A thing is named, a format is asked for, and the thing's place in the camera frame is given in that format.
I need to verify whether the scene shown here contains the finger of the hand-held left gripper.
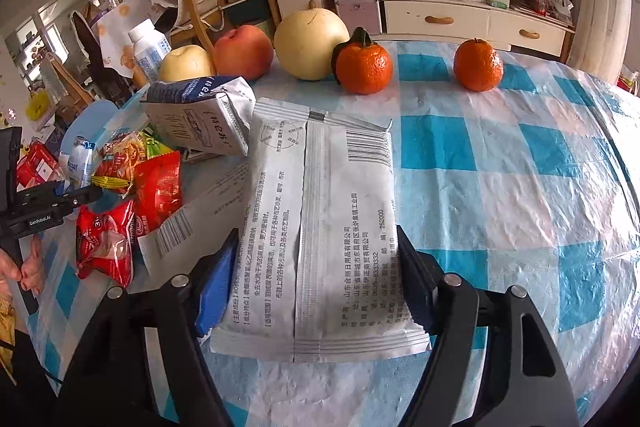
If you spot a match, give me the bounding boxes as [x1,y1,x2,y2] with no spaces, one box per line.
[17,181,68,204]
[50,186,103,215]

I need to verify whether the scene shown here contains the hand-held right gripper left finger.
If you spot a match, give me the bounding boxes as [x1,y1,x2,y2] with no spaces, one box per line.
[55,227,241,427]

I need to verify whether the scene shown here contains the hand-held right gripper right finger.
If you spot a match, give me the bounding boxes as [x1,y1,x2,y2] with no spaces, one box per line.
[395,224,583,427]

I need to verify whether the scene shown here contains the yellow green wrapper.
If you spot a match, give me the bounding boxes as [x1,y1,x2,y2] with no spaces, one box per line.
[90,174,137,198]

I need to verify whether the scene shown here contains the light blue bin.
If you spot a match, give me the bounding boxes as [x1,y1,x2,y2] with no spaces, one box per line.
[60,99,121,158]

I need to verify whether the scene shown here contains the white printed pouch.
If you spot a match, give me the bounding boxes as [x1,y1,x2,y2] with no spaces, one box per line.
[210,97,433,364]

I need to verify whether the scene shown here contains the person's left forearm yellow sleeve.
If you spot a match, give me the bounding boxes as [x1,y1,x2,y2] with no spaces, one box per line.
[0,297,18,373]

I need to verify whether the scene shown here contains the person's left hand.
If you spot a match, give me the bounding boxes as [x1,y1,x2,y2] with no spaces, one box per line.
[0,234,46,303]

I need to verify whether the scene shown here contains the red cartons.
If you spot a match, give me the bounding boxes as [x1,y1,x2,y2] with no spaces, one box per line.
[17,142,66,188]

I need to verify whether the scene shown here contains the red white snack packet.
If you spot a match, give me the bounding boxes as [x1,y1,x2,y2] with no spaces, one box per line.
[75,199,138,288]

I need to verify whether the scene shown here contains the orange yellow snack packet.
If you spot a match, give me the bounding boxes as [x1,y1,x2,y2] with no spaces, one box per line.
[95,131,176,188]

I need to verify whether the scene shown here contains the yellow plastic object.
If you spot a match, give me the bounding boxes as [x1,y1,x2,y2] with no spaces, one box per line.
[25,89,48,120]

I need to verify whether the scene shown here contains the white paper wrapper with barcode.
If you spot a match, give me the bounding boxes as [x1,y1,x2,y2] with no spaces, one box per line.
[137,162,251,278]

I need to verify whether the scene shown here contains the dark chair back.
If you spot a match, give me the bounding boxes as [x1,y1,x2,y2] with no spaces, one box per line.
[70,9,133,108]

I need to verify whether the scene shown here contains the blue checked tablecloth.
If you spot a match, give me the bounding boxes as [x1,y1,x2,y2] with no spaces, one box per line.
[25,37,640,427]

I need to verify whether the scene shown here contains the white dark blue milk carton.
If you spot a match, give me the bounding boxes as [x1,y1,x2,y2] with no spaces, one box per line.
[140,76,257,164]

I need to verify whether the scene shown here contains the white bottle blue label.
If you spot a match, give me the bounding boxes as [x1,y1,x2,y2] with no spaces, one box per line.
[127,18,171,82]

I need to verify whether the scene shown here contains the small yellow pear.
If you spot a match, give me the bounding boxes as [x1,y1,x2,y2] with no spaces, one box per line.
[158,45,216,82]

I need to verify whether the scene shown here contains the white bag with orange print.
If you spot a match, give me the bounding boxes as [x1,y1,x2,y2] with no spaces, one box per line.
[97,0,166,78]

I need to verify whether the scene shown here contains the red apple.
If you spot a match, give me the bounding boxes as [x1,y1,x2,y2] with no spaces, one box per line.
[214,24,275,81]

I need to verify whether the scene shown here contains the wooden chair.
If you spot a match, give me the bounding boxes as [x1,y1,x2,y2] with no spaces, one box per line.
[172,0,236,75]

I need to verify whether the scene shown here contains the mandarin with green leaf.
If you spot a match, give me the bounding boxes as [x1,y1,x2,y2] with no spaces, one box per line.
[332,27,394,96]

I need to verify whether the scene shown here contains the plain orange mandarin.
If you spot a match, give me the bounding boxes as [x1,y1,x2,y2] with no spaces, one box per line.
[453,38,504,92]

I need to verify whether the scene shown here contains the large yellow pear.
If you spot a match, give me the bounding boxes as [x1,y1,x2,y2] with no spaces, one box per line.
[273,7,351,82]

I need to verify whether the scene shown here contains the pink box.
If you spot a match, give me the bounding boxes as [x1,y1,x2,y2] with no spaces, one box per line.
[334,0,383,38]

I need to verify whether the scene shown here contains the black cable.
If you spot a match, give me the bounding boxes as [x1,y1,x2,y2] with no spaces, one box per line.
[0,339,61,383]

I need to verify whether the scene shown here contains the cream cabinet with wooden handles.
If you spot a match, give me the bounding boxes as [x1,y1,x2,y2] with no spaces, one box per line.
[257,0,576,62]

